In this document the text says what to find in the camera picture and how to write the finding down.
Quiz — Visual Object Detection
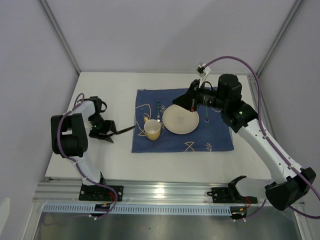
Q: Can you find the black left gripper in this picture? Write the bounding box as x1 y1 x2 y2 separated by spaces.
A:
88 113 117 144

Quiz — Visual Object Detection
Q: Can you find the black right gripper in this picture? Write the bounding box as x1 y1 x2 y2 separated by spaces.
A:
172 79 228 113

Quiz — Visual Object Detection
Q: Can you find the black handled knife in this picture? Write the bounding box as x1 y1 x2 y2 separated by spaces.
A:
111 125 136 136

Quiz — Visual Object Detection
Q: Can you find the cream round plate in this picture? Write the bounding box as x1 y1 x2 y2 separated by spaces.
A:
162 104 200 135

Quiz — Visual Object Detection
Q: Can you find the iridescent green fork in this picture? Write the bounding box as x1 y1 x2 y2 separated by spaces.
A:
204 107 210 128

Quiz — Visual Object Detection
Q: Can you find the metal spoon green handle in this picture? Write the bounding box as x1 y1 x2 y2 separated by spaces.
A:
157 100 161 123

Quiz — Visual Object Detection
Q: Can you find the blue fish-pattern cloth placemat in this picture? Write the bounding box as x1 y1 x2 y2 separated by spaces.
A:
131 88 234 153

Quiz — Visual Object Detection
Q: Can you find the yellow plastic cup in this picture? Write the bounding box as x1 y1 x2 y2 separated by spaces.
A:
143 117 161 141

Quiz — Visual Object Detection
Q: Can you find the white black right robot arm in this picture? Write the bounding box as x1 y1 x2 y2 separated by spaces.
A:
172 74 316 211

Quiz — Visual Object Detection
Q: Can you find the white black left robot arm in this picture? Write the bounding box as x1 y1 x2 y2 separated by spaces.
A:
50 96 117 201

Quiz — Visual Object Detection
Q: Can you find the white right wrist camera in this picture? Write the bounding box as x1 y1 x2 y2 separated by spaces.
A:
194 62 211 87

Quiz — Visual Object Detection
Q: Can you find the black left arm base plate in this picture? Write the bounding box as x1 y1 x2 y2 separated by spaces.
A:
78 184 115 202

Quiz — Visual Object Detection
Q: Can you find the aluminium right side rail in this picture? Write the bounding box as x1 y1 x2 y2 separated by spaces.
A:
247 74 292 186

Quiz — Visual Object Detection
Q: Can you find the aluminium front mounting rail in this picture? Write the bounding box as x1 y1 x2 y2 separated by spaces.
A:
32 178 227 206

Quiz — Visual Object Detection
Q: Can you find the white slotted cable duct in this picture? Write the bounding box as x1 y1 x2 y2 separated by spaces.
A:
42 203 232 216

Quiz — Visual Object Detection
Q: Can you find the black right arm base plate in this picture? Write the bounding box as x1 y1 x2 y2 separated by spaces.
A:
206 187 258 204

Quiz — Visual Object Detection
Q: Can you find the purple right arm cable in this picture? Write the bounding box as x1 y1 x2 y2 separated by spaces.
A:
203 56 320 219

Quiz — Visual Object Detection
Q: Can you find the aluminium left corner post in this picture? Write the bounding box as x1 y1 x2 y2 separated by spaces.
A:
37 0 81 76

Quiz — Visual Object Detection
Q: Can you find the aluminium corner post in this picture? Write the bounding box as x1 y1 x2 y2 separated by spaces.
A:
37 0 81 76
256 0 306 77

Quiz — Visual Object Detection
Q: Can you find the aluminium right corner post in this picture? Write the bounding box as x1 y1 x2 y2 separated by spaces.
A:
256 0 306 77

